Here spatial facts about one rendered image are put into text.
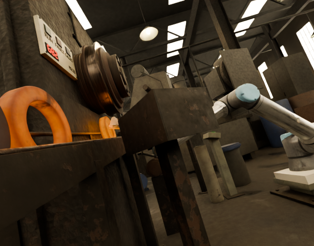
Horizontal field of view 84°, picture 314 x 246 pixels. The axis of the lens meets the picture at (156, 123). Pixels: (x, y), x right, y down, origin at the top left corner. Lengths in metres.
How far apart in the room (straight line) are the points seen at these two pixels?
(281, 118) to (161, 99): 0.94
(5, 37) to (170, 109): 0.70
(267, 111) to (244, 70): 3.56
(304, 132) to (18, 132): 1.36
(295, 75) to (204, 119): 5.23
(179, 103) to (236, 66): 4.18
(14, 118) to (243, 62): 4.71
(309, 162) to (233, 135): 1.96
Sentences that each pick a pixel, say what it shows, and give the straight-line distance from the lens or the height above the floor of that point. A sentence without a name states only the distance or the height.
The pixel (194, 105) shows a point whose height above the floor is 0.66.
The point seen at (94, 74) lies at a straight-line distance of 1.02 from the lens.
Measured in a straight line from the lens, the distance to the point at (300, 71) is 5.84.
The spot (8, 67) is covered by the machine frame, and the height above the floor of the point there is 1.01.
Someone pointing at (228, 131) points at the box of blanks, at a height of 0.58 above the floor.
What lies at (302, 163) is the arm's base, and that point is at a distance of 1.59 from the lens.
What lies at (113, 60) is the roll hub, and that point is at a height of 1.16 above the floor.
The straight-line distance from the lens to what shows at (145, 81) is 4.08.
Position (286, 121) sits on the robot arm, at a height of 0.53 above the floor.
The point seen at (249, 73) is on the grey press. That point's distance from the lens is 4.78.
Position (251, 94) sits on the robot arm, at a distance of 1.14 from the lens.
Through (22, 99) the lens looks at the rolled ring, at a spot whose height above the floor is 0.72.
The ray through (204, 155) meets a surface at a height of 0.42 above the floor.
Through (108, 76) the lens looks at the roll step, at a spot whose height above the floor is 1.05.
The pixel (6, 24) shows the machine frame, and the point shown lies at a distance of 0.96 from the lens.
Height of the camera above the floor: 0.56
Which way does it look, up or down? 10 degrees up
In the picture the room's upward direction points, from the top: 17 degrees counter-clockwise
